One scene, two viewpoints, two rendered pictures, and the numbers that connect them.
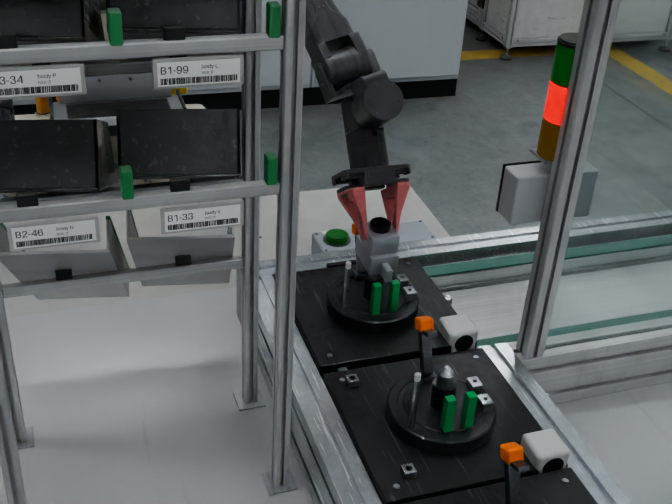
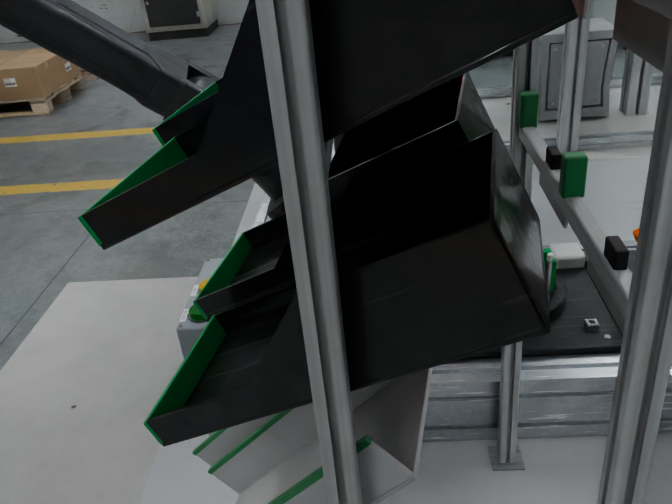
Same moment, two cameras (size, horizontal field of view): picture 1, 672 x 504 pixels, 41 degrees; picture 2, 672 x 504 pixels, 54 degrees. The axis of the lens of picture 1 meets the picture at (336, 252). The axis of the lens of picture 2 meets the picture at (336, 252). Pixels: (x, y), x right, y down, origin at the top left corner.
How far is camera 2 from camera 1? 1.06 m
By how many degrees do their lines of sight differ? 55
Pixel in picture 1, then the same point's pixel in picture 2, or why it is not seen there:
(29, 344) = not seen: outside the picture
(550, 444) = (570, 248)
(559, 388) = not seen: hidden behind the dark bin
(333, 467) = (573, 373)
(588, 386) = not seen: hidden behind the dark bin
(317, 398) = (469, 368)
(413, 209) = (120, 288)
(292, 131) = (530, 55)
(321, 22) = (163, 62)
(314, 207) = (53, 352)
